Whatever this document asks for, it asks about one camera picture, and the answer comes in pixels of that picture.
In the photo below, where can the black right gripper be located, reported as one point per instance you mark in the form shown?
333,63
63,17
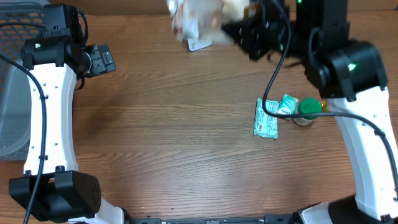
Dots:
248,37

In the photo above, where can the yellow liquid bottle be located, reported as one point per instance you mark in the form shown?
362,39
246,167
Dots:
324,105

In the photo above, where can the small teal white box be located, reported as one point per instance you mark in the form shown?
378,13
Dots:
287,105

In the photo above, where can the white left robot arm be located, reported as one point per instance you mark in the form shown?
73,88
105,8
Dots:
57,63

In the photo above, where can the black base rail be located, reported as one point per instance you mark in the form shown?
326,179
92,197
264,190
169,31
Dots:
267,219

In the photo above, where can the beige brown snack bag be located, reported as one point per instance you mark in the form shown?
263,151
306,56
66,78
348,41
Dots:
202,19

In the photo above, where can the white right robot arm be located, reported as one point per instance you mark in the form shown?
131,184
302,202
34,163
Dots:
350,76

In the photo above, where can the teal snack packet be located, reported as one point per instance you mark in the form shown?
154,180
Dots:
265,126

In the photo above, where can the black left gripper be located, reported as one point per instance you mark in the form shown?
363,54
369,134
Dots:
98,66

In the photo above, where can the white barcode scanner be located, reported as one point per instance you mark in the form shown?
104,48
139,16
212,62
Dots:
194,45

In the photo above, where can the green lid jar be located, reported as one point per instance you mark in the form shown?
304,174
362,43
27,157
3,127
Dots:
307,106

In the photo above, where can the grey plastic mesh basket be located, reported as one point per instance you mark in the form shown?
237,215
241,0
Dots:
15,89

